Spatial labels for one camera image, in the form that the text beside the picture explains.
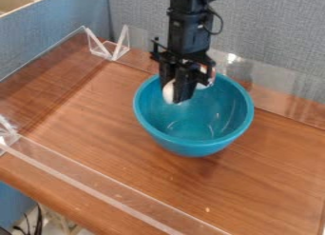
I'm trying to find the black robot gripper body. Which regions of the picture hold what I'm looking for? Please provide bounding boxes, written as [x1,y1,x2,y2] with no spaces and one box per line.
[149,10,219,87]

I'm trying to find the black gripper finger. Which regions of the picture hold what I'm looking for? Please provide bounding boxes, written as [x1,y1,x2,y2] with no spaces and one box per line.
[159,61,176,87]
[173,65,199,104]

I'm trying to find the white brown toy mushroom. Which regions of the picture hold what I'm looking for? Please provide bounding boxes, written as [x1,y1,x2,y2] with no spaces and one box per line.
[161,62,215,104]

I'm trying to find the blue plastic bowl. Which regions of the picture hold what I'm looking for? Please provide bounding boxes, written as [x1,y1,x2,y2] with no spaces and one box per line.
[133,74,255,158]

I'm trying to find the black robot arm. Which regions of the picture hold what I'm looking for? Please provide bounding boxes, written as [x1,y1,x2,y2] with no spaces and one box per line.
[151,0,219,104]

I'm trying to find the clear acrylic back barrier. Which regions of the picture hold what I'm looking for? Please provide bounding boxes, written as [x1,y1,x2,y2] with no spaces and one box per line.
[125,27,325,104]

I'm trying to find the clear acrylic barrier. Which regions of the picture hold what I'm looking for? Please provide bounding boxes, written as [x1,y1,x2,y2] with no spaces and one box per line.
[0,114,229,235]
[125,27,325,104]

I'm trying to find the blue partition with wooden shelf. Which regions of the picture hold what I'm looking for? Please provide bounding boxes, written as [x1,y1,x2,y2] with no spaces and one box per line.
[0,0,112,81]

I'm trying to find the clear acrylic front barrier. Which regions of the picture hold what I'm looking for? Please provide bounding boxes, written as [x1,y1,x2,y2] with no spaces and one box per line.
[0,114,229,235]

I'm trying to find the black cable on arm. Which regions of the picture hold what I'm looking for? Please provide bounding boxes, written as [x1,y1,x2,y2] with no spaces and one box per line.
[203,5,225,36]

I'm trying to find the clear acrylic corner bracket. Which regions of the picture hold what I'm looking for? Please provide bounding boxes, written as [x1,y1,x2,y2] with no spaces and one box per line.
[85,25,131,61]

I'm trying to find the black cables under table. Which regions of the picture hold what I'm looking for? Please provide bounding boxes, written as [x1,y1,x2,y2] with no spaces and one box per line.
[0,204,44,235]

